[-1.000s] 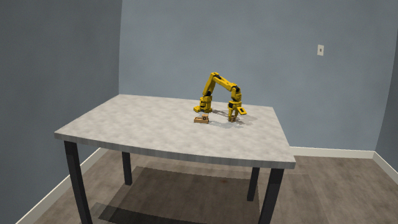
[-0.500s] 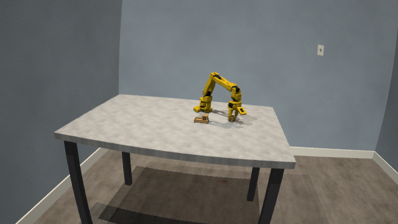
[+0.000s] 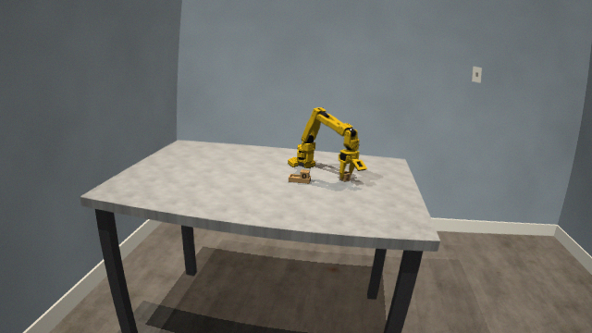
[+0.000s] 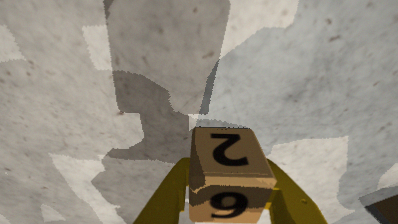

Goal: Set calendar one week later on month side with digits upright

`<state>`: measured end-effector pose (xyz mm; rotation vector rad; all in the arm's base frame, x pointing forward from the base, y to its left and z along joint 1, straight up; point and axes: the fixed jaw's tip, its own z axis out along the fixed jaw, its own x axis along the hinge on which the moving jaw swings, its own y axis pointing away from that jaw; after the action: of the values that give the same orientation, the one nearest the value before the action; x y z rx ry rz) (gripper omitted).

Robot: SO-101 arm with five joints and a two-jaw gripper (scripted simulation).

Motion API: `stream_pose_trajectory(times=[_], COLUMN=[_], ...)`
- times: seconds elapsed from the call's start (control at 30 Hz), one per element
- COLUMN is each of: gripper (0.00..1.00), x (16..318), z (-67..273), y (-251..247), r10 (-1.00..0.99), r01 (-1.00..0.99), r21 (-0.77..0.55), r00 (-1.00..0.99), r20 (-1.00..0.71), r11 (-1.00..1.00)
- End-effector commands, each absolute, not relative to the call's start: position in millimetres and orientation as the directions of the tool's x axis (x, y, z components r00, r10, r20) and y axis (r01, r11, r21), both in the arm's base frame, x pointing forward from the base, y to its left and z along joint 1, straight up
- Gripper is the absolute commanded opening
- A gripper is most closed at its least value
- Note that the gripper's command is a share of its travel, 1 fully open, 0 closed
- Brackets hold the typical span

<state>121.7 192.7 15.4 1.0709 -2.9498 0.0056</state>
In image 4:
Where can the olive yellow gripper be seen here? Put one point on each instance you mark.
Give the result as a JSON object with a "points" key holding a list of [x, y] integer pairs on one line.
{"points": [[287, 204]]}

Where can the tan cardboard number cube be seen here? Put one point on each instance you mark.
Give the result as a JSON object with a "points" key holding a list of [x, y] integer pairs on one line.
{"points": [[230, 179]]}

